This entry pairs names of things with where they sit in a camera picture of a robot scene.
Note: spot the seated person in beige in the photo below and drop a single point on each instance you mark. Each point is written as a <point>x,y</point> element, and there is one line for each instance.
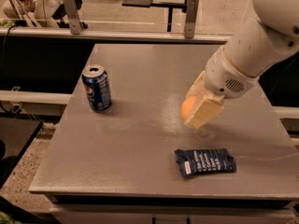
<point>42,10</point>

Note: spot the metal rail bracket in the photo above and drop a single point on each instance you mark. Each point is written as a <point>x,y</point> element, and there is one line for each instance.
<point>72,15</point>
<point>190,19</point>

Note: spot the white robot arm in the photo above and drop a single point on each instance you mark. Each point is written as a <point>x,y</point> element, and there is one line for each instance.
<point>270,37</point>

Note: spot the white side shelf rail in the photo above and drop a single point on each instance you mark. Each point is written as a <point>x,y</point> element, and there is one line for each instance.
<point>37,103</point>

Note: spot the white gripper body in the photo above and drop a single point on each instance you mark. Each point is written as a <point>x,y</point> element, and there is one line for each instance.
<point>224,75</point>

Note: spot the blue Pepsi soda can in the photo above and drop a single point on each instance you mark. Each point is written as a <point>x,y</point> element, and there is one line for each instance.
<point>95,81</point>

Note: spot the left metal rail bracket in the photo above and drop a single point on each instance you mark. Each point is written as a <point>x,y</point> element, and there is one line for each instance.
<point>72,15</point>

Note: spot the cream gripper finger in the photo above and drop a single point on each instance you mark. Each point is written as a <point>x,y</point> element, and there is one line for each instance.
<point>205,109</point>
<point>198,87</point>

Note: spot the horizontal metal guard rail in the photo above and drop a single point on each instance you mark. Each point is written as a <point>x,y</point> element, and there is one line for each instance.
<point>116,36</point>

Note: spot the middle metal rail bracket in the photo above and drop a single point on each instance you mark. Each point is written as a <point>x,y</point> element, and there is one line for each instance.
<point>190,19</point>

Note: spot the blue RXBAR blueberry wrapper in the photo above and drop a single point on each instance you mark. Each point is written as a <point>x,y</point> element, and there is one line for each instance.
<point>193,162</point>

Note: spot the orange fruit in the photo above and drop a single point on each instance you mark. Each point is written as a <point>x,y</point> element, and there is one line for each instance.
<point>187,106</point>

